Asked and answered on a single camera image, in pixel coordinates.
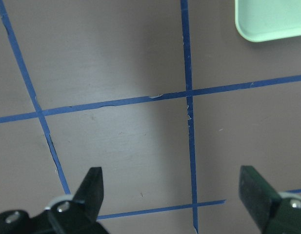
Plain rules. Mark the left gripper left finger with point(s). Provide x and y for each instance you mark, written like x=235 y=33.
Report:
x=90 y=193

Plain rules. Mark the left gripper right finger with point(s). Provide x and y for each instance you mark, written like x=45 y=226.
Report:
x=259 y=198

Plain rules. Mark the brown paper table cover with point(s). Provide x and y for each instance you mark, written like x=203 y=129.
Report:
x=165 y=95

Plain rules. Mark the light green tray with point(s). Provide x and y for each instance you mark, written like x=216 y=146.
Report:
x=266 y=20

